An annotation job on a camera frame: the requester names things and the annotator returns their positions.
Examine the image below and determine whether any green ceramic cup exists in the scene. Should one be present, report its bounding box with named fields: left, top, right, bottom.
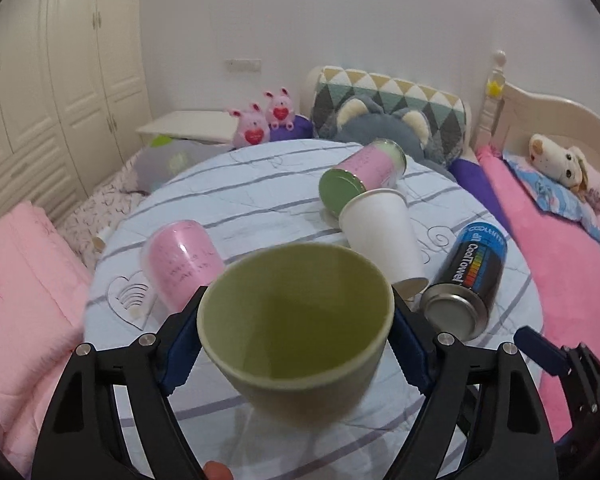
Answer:
left=197, top=243, right=394, bottom=428

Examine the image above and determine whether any pink plastic cup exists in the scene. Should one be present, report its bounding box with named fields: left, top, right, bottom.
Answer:
left=140, top=220, right=225, bottom=313

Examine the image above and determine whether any white paper cup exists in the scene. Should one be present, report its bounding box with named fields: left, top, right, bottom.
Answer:
left=339, top=188, right=429, bottom=300

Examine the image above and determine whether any fingertip at bottom edge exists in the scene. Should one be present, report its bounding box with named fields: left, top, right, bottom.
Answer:
left=204, top=460, right=234, bottom=480

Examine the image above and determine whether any pink blanket on bed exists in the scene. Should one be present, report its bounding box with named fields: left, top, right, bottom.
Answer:
left=474, top=144, right=600, bottom=443

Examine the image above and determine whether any black blue spray can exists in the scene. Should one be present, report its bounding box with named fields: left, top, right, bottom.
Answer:
left=419, top=222, right=507, bottom=341

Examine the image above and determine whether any pink quilt left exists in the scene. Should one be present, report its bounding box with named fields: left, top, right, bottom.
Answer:
left=0, top=202, right=92, bottom=474

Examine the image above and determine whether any blue cartoon pillow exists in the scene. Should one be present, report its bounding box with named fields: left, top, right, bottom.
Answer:
left=503, top=152, right=600, bottom=243

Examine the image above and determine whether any small white paper roll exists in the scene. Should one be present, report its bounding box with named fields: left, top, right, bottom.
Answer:
left=92, top=226, right=116, bottom=254

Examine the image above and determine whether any white plush dog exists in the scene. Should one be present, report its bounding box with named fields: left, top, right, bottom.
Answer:
left=529, top=133, right=588, bottom=193

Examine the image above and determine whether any heart pattern bedsheet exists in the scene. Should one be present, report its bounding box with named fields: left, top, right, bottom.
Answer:
left=57, top=152, right=145, bottom=273

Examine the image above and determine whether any cream bed headboard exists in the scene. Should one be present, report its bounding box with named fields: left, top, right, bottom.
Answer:
left=470, top=50, right=600, bottom=172

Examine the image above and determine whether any pink can green bottom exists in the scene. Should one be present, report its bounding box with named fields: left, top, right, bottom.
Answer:
left=318, top=139, right=407, bottom=217

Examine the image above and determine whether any grey flower pillow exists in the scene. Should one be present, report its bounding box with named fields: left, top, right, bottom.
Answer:
left=122, top=138, right=233, bottom=195

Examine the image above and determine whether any white striped tablecloth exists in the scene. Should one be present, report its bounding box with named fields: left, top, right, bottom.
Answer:
left=84, top=140, right=544, bottom=479

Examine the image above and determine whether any grey bear plush cushion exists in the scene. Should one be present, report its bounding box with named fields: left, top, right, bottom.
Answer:
left=327, top=96, right=455, bottom=182

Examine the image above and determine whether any white bedside table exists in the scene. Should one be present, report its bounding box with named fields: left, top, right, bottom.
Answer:
left=136, top=110, right=238, bottom=144

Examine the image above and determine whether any front pink plush bunny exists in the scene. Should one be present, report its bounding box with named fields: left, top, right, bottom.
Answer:
left=228, top=103, right=271, bottom=148

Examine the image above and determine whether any pink plush bunny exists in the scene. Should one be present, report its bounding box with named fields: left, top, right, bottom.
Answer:
left=228, top=103, right=271, bottom=148
left=264, top=88, right=296, bottom=129

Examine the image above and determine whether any cream wardrobe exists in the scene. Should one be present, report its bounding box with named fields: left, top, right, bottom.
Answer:
left=0, top=0, right=151, bottom=222

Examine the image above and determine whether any purple cushion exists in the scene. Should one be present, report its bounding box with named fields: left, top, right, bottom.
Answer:
left=270, top=114, right=314, bottom=142

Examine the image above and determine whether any triangle pattern cushion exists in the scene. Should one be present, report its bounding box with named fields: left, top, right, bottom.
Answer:
left=300, top=65, right=470, bottom=166

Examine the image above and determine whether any rear pink plush bunny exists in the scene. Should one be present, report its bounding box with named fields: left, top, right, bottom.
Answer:
left=264, top=88, right=296, bottom=129

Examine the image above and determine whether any white wall socket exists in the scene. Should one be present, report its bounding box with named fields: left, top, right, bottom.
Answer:
left=224, top=58, right=262, bottom=73

